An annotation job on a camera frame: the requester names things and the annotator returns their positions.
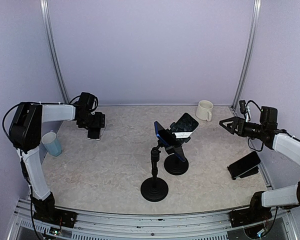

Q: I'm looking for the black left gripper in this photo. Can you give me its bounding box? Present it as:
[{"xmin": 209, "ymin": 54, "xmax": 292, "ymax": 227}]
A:
[{"xmin": 78, "ymin": 111, "xmax": 105, "ymax": 128}]

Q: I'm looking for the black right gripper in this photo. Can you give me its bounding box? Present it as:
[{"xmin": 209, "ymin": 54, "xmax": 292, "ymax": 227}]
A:
[{"xmin": 220, "ymin": 116, "xmax": 266, "ymax": 139}]

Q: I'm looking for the black phone with silver back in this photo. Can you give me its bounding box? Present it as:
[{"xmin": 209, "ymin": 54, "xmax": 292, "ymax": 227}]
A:
[{"xmin": 170, "ymin": 112, "xmax": 199, "ymax": 133}]

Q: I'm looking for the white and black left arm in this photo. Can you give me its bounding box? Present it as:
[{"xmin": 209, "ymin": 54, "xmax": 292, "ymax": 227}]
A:
[{"xmin": 3, "ymin": 92, "xmax": 106, "ymax": 223}]

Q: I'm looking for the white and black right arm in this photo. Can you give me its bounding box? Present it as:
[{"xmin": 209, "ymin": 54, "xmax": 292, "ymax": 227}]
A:
[{"xmin": 219, "ymin": 106, "xmax": 300, "ymax": 222}]

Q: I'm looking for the white folding phone stand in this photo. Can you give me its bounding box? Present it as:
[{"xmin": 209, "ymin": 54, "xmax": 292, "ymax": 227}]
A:
[{"xmin": 91, "ymin": 121, "xmax": 107, "ymax": 141}]

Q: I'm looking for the black folding phone stand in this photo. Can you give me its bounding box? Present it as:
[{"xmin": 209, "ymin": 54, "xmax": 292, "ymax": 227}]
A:
[{"xmin": 227, "ymin": 166, "xmax": 259, "ymax": 180}]

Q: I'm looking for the blue phone in front holder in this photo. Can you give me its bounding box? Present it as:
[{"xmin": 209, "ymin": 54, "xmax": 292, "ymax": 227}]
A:
[{"xmin": 154, "ymin": 121, "xmax": 187, "ymax": 162}]

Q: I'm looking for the black round stand base rear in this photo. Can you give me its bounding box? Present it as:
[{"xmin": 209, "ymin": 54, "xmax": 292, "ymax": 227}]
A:
[{"xmin": 163, "ymin": 121, "xmax": 192, "ymax": 177}]

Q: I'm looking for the black front stand with pole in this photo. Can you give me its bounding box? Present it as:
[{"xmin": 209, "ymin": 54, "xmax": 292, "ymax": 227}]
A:
[{"xmin": 140, "ymin": 140, "xmax": 169, "ymax": 202}]

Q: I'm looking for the white ceramic mug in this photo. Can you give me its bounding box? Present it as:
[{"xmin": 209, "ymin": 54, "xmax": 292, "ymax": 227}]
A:
[{"xmin": 195, "ymin": 100, "xmax": 214, "ymax": 122}]

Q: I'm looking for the light blue plastic cup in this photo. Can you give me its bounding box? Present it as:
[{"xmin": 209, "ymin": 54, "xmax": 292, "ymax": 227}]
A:
[{"xmin": 41, "ymin": 131, "xmax": 62, "ymax": 157}]

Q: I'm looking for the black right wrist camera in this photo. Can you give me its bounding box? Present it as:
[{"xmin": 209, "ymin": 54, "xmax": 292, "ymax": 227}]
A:
[{"xmin": 239, "ymin": 100, "xmax": 247, "ymax": 115}]

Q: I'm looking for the aluminium front rail base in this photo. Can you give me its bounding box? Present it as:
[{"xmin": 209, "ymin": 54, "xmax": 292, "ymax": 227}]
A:
[{"xmin": 4, "ymin": 199, "xmax": 300, "ymax": 240}]

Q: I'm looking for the left aluminium frame post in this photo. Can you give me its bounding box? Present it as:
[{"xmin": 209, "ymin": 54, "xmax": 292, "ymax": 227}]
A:
[{"xmin": 39, "ymin": 0, "xmax": 70, "ymax": 103}]

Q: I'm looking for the aluminium frame post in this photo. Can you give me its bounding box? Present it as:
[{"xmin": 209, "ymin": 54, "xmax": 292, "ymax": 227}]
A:
[
  {"xmin": 39, "ymin": 0, "xmax": 70, "ymax": 103},
  {"xmin": 231, "ymin": 0, "xmax": 262, "ymax": 111}
]

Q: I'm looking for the right aluminium frame post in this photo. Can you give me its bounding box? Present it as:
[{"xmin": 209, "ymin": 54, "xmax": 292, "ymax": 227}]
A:
[{"xmin": 231, "ymin": 0, "xmax": 262, "ymax": 111}]

